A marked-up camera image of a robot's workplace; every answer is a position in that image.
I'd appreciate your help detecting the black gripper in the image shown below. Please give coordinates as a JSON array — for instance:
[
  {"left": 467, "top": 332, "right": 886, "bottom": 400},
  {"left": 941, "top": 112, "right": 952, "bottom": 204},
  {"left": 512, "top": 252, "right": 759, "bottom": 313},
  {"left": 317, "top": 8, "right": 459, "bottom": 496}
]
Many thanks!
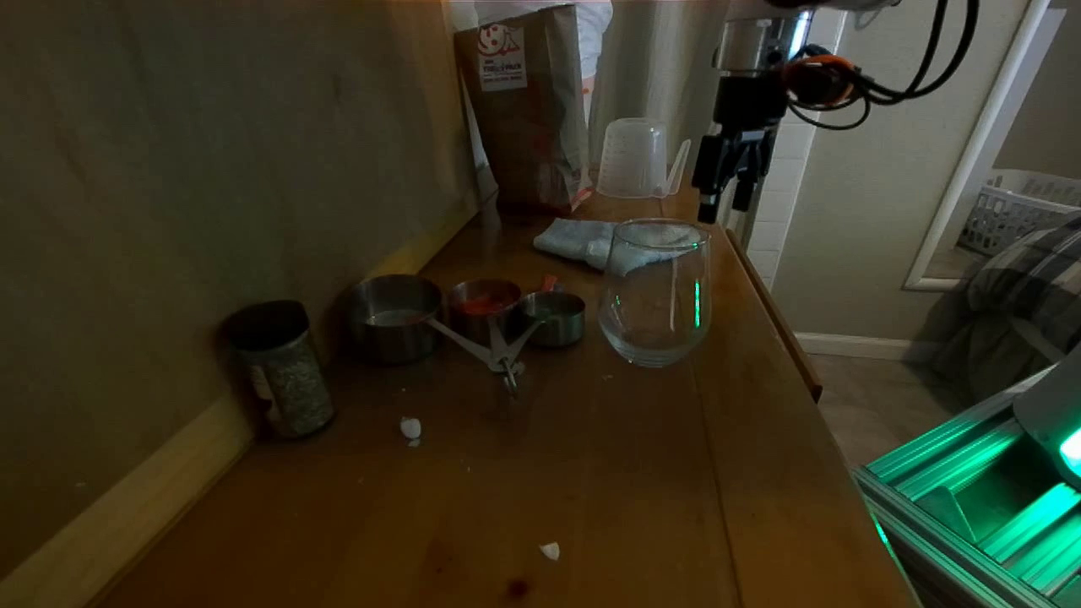
[{"left": 689, "top": 72, "right": 795, "bottom": 226}]

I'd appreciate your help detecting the light blue towel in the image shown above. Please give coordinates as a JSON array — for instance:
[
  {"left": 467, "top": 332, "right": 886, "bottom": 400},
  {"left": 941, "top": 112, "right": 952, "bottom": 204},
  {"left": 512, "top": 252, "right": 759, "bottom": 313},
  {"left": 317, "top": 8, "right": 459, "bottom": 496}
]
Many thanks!
[{"left": 530, "top": 215, "right": 705, "bottom": 276}]

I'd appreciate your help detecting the clear plastic measuring pitcher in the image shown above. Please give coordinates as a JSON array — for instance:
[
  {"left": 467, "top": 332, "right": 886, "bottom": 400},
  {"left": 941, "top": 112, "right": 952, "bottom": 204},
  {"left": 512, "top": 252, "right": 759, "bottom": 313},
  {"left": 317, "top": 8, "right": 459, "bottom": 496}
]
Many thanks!
[{"left": 592, "top": 116, "right": 691, "bottom": 205}]

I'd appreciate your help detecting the beige curtain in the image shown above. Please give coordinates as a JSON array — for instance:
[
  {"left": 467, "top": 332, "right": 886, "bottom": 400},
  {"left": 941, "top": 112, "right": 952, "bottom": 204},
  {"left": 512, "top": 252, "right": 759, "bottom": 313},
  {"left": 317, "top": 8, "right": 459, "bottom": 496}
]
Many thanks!
[{"left": 612, "top": 0, "right": 816, "bottom": 258}]

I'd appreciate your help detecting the stemless clear glass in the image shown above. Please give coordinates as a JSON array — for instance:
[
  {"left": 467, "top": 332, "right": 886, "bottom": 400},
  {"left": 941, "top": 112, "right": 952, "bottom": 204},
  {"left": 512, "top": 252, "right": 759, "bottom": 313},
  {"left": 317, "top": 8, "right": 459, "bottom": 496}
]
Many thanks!
[{"left": 595, "top": 215, "right": 714, "bottom": 371}]

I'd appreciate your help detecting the brown paper bag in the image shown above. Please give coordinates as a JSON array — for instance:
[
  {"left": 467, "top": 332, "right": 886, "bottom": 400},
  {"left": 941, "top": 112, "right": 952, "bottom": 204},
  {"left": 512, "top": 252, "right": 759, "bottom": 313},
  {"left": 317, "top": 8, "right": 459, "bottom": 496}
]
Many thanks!
[{"left": 451, "top": 3, "right": 598, "bottom": 215}]

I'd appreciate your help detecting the small steel measuring cup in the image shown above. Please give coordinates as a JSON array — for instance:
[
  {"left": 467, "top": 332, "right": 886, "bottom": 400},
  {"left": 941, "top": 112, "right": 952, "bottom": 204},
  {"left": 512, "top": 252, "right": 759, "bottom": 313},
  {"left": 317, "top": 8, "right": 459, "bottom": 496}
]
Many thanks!
[{"left": 510, "top": 292, "right": 589, "bottom": 353}]

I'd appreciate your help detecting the medium steel measuring cup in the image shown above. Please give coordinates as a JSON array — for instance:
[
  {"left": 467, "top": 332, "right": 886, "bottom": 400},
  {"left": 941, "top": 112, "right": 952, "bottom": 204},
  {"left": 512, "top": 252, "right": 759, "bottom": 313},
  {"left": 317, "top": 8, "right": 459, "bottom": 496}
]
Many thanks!
[{"left": 447, "top": 276, "right": 534, "bottom": 348}]

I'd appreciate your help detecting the white laundry basket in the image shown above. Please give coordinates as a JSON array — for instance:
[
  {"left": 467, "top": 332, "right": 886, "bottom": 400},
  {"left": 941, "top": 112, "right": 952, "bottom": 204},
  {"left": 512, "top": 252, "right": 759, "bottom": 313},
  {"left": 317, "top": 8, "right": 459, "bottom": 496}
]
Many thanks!
[{"left": 955, "top": 166, "right": 1081, "bottom": 264}]

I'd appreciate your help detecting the plaid blanket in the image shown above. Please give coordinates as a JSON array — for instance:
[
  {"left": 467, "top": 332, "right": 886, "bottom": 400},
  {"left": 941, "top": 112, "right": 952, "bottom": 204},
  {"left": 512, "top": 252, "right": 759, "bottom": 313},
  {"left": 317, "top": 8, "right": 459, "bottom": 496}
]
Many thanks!
[{"left": 905, "top": 215, "right": 1081, "bottom": 411}]

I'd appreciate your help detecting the wooden dresser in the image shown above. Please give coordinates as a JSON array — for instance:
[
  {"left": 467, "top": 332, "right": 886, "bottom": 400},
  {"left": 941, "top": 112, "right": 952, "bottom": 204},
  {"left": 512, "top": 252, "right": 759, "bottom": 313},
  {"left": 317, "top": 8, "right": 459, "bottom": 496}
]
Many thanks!
[{"left": 89, "top": 181, "right": 922, "bottom": 608}]

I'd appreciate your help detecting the large steel measuring cup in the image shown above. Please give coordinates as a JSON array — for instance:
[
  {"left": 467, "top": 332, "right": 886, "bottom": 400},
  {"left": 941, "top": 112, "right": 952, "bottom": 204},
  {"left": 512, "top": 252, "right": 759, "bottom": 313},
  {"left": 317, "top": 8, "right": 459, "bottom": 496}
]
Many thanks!
[{"left": 345, "top": 274, "right": 505, "bottom": 375}]

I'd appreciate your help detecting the wooden backboard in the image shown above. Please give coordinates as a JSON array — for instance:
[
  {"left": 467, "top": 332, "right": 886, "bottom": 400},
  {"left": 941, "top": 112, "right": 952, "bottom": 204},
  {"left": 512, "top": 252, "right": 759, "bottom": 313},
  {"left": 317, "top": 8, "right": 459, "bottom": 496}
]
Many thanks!
[{"left": 0, "top": 0, "right": 482, "bottom": 608}]

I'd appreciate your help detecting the black wrist camera orange plug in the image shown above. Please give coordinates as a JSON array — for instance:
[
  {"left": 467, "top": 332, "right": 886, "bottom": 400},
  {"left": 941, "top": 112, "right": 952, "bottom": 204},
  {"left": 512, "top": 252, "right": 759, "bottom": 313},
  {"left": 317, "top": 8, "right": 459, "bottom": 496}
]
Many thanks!
[{"left": 784, "top": 45, "right": 871, "bottom": 116}]

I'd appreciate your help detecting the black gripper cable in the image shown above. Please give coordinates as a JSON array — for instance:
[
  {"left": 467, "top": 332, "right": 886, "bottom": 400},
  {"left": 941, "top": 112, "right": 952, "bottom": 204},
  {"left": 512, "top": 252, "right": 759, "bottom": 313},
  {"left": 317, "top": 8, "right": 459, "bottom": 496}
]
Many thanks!
[{"left": 784, "top": 0, "right": 983, "bottom": 134}]

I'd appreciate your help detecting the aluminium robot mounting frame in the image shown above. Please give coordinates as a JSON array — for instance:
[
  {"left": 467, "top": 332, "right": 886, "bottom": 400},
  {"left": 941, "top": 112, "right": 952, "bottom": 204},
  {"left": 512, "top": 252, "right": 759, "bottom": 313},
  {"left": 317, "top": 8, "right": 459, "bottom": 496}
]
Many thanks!
[{"left": 856, "top": 348, "right": 1081, "bottom": 608}]

